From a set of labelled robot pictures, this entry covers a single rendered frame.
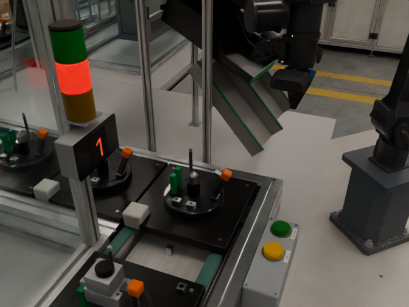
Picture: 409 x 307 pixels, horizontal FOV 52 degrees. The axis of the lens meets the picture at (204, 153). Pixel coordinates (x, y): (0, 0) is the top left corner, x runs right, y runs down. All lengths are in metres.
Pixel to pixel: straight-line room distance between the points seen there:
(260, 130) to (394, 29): 3.86
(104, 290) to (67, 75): 0.33
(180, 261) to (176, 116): 0.77
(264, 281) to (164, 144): 0.70
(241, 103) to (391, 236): 0.50
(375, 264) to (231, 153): 0.56
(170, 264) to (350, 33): 4.28
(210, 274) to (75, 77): 0.45
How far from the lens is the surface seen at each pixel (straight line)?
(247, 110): 1.18
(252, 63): 1.10
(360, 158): 1.03
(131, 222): 0.94
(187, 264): 0.92
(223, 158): 1.33
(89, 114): 0.72
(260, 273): 0.85
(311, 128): 1.54
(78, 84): 0.69
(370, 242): 1.07
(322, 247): 1.07
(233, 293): 0.81
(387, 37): 4.96
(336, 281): 1.00
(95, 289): 0.70
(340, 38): 4.99
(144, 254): 0.94
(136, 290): 0.67
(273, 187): 1.05
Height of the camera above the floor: 1.59
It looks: 33 degrees down
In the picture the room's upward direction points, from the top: straight up
